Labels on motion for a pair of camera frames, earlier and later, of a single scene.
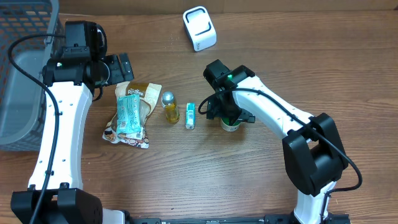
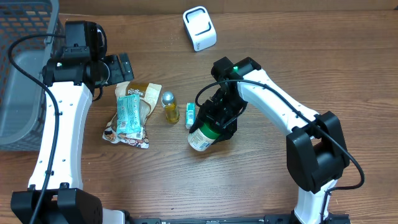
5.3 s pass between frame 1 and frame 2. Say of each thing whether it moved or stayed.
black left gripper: stayed
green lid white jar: moved
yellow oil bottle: stayed
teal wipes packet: stayed
